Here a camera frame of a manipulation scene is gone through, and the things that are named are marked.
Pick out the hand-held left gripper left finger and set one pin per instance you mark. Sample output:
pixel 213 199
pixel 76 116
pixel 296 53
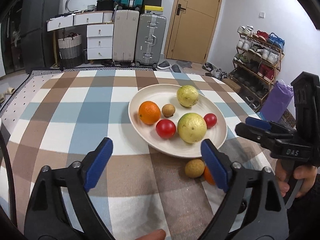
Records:
pixel 98 165

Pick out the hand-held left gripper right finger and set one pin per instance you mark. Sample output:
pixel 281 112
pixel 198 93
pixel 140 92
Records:
pixel 215 165

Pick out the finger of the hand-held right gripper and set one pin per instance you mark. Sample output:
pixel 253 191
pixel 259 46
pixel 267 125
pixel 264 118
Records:
pixel 257 122
pixel 250 132

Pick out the orange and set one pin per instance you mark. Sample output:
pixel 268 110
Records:
pixel 149 112
pixel 208 176

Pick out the brown longan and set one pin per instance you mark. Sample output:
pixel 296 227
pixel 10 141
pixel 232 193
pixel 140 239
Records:
pixel 194 168
pixel 168 110

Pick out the small red tomato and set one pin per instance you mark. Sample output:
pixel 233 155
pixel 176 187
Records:
pixel 210 120

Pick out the large yellow-green guava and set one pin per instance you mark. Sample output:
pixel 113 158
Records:
pixel 192 128

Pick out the dark purple plum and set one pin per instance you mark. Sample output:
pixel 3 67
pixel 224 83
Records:
pixel 243 206

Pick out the large red tomato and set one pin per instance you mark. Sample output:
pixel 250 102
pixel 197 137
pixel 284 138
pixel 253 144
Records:
pixel 165 129

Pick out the small yellow guava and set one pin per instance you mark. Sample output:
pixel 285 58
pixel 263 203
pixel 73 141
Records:
pixel 187 96

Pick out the cream round plate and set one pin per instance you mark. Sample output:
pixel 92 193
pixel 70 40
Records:
pixel 162 95

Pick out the person's right forearm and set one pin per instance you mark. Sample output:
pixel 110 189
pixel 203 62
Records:
pixel 307 217

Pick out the person's right hand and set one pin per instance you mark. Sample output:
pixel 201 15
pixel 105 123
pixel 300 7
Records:
pixel 306 180

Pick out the person's left hand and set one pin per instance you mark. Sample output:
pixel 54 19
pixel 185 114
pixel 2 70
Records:
pixel 153 235

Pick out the purple plastic bag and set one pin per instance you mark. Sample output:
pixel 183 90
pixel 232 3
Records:
pixel 276 100

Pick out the wooden shoe rack with shoes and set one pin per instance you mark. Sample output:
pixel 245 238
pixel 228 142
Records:
pixel 260 62

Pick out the pile of shoes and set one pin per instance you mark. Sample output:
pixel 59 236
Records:
pixel 215 71

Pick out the dotted cloth with striped edge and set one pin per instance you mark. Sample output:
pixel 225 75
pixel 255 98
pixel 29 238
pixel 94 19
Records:
pixel 25 90

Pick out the pair of grey slippers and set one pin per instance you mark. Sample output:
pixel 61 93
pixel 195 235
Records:
pixel 167 66

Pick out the wooden door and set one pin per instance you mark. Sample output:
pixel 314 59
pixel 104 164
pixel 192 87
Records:
pixel 195 30

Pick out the pair of beige slippers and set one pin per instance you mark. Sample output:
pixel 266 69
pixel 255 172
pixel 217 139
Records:
pixel 6 95

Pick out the woven laundry basket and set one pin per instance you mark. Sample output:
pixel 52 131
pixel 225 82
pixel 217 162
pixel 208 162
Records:
pixel 70 51

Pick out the white desk with drawers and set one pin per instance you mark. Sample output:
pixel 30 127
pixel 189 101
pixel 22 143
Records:
pixel 100 42

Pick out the beige suitcase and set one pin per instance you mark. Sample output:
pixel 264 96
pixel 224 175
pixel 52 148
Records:
pixel 125 37

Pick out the silver suitcase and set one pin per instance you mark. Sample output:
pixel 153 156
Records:
pixel 150 40

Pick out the dark grey fridge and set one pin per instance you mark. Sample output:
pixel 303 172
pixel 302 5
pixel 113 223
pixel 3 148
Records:
pixel 40 25

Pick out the yellow and black shoe box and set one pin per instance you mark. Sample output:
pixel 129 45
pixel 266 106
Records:
pixel 153 9

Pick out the wardrobe with glass doors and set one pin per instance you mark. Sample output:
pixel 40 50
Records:
pixel 10 35

